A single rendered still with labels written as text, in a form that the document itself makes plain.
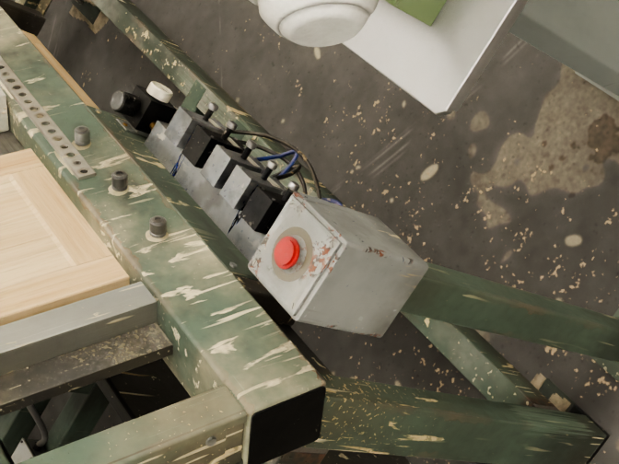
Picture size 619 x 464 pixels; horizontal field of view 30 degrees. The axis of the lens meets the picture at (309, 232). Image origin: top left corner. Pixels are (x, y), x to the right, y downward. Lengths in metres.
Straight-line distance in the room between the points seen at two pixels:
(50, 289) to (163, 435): 0.35
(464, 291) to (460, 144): 0.88
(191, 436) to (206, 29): 1.86
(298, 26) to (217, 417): 0.49
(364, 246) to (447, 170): 1.10
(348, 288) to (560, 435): 0.73
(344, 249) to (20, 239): 0.59
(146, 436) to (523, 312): 0.63
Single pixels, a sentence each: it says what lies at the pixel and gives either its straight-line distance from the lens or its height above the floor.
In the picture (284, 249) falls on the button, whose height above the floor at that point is 0.94.
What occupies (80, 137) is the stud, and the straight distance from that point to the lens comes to 1.90.
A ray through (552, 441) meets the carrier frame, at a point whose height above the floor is 0.17.
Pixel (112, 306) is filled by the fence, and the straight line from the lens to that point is 1.61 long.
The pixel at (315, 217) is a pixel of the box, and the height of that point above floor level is 0.93.
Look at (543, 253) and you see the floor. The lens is 2.30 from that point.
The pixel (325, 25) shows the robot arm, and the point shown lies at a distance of 1.36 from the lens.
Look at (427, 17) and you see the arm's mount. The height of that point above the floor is 0.77.
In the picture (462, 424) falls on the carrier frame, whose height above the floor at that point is 0.45.
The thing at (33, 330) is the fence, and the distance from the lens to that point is 1.58.
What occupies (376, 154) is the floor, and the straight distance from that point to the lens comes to 2.60.
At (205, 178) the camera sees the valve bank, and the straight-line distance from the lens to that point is 1.81.
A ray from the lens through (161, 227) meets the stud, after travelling 1.70.
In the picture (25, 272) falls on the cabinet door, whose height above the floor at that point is 1.00.
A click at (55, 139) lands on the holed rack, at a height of 0.89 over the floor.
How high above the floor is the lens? 1.94
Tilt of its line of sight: 46 degrees down
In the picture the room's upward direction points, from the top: 74 degrees counter-clockwise
